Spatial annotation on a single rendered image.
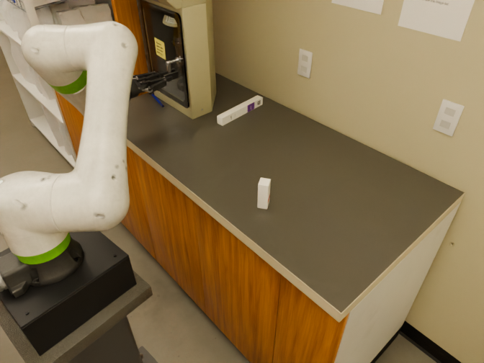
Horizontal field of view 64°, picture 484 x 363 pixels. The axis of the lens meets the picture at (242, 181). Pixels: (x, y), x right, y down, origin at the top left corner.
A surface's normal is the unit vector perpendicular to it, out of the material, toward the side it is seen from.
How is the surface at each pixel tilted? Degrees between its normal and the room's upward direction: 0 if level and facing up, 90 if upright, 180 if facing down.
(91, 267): 4
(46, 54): 81
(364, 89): 90
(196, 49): 90
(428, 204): 0
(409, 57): 90
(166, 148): 0
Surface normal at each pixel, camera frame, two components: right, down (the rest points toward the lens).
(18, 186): -0.02, -0.69
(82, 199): -0.03, -0.14
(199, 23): 0.67, 0.47
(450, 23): -0.74, 0.42
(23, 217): 0.03, 0.54
